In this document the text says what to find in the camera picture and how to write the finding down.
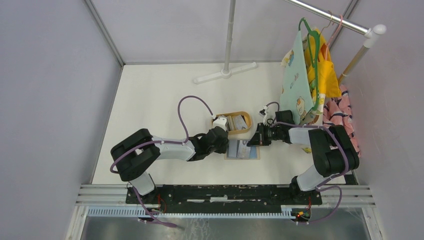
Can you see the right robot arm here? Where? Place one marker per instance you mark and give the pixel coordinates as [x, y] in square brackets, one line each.
[332, 151]

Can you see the light blue card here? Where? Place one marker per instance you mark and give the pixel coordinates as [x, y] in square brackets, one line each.
[233, 149]

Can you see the wooden rack pole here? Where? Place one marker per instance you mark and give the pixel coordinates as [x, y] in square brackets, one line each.
[353, 63]

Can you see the wooden card tray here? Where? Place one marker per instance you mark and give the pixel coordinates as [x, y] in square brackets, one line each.
[243, 152]

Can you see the white printed garment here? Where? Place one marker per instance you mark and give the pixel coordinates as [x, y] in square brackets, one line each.
[295, 94]

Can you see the tan oval card holder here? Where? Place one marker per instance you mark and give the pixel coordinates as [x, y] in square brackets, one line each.
[243, 113]

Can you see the white VIP diamond card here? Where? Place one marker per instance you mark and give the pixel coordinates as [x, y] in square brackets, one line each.
[243, 151]

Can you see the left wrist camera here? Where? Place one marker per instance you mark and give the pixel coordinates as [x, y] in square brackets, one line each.
[221, 122]

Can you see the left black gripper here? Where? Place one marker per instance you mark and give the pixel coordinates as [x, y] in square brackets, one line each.
[224, 146]

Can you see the green clothes hanger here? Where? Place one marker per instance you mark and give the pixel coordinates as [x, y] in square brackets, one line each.
[314, 57]

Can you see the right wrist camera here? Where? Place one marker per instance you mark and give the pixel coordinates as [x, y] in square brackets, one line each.
[264, 112]

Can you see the metal hanging rod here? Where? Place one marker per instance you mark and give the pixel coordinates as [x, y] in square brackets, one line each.
[379, 29]

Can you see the pink patterned garment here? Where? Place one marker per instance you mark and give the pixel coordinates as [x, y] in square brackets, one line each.
[337, 111]

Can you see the white clothes rack stand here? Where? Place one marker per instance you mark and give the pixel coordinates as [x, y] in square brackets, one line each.
[226, 72]

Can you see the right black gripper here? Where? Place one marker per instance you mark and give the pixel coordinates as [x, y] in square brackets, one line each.
[259, 138]

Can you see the yellow garment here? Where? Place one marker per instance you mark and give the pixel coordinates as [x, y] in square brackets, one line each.
[327, 78]

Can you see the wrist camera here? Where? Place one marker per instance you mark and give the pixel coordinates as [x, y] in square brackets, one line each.
[264, 112]
[221, 122]

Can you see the pink clothes hanger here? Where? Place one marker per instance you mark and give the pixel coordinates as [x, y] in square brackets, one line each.
[325, 47]

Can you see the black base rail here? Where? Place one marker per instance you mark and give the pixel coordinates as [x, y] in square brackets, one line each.
[228, 199]

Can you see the cards in holder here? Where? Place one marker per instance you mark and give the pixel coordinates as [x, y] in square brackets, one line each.
[237, 123]

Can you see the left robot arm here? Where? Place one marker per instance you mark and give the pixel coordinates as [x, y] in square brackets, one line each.
[135, 154]

